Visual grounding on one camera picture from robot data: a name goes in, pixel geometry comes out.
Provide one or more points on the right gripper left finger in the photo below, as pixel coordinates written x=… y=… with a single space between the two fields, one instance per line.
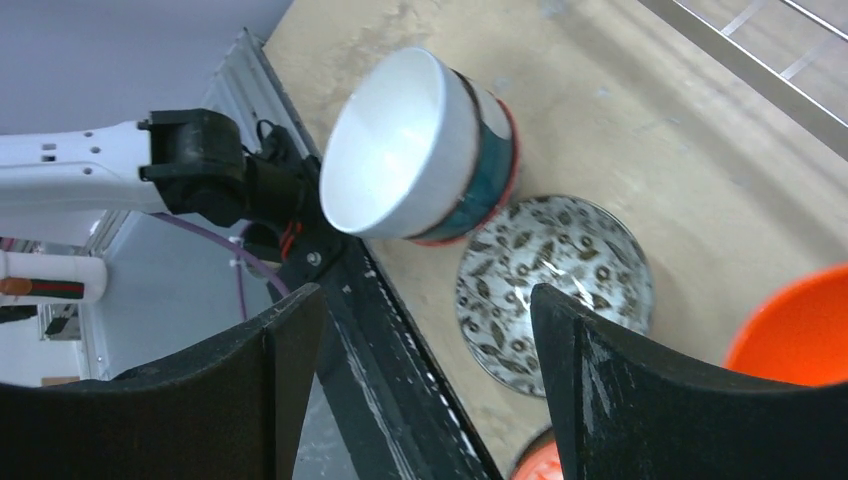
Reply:
x=229 y=407

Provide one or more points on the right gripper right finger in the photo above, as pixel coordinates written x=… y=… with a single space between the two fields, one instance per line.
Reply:
x=623 y=406

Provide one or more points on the grey leaf pattern bowl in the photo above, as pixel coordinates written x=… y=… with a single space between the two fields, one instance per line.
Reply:
x=565 y=241

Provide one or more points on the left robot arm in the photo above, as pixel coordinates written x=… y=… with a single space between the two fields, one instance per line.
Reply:
x=175 y=161

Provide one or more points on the red floral pattern bowl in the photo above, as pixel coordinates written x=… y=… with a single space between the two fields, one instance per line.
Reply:
x=538 y=459

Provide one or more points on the orange bowl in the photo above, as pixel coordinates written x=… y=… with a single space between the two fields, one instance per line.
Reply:
x=798 y=335

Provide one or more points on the white red-rimmed bowl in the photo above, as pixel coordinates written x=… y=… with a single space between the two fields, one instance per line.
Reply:
x=495 y=172

